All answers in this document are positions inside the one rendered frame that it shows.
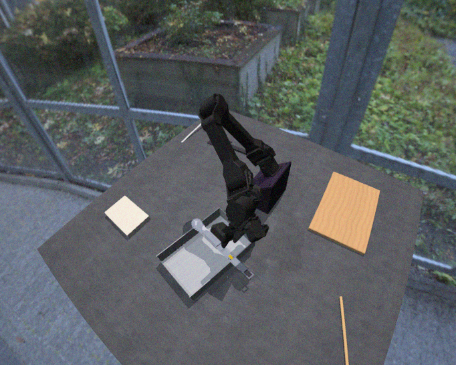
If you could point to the light wooden board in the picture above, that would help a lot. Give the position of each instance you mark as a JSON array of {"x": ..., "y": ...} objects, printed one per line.
[{"x": 346, "y": 213}]

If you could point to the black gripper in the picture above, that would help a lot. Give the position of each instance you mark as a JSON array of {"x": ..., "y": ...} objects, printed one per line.
[{"x": 229, "y": 233}]

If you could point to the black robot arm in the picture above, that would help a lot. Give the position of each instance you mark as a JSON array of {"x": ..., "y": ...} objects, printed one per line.
[{"x": 242, "y": 196}]

